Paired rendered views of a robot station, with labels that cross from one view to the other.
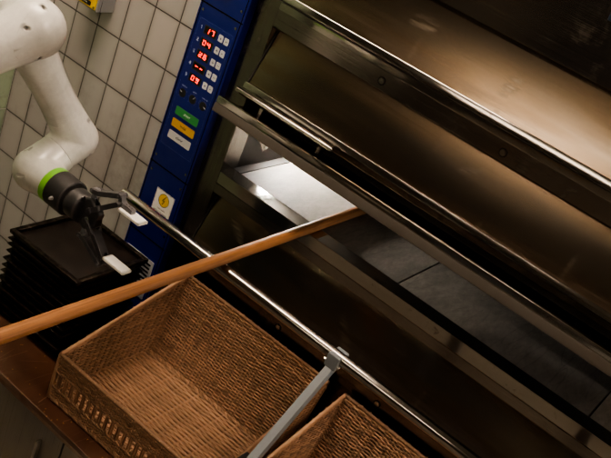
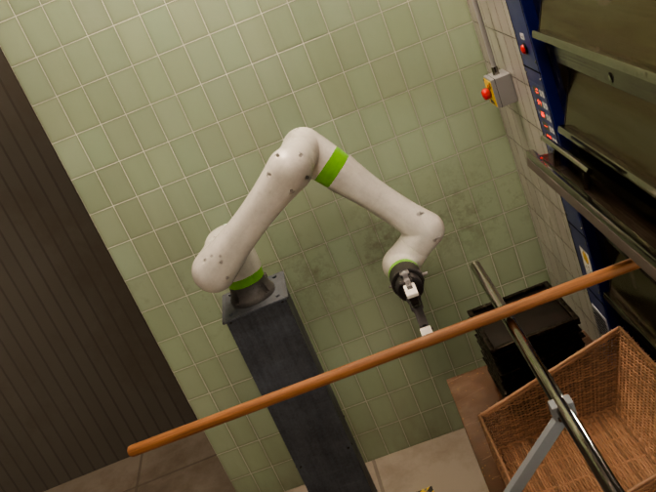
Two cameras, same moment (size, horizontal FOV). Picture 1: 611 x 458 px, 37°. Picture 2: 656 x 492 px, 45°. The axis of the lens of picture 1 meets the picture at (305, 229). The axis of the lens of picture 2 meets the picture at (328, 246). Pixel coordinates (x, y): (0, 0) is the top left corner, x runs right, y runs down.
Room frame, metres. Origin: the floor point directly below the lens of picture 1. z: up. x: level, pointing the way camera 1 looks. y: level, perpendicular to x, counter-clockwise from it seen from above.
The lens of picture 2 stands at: (0.96, -1.27, 2.16)
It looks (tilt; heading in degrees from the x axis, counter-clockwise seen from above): 21 degrees down; 68
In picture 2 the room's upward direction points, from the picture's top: 22 degrees counter-clockwise
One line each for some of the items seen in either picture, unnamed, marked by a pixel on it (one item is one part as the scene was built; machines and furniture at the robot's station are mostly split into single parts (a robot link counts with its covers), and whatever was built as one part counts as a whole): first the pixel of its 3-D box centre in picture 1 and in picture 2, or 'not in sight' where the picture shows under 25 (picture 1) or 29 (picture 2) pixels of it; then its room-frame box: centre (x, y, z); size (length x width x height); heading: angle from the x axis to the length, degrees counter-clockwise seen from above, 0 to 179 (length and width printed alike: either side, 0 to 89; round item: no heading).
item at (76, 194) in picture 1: (86, 210); (410, 291); (1.83, 0.49, 1.19); 0.09 x 0.07 x 0.08; 64
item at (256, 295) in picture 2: not in sight; (249, 280); (1.58, 1.06, 1.23); 0.26 x 0.15 x 0.06; 68
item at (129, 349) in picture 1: (189, 387); (590, 445); (1.98, 0.12, 0.72); 0.56 x 0.49 x 0.28; 65
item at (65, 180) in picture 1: (67, 194); (407, 279); (1.87, 0.55, 1.19); 0.12 x 0.06 x 0.09; 154
